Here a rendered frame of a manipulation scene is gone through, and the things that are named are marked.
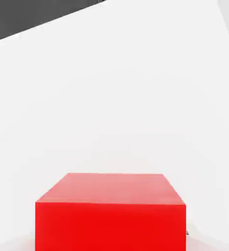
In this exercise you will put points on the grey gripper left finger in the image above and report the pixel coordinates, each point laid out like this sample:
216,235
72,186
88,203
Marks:
27,246

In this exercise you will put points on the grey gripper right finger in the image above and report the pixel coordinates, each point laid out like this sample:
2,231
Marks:
192,245

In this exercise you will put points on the small red cube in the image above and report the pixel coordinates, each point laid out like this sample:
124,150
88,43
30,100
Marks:
110,225

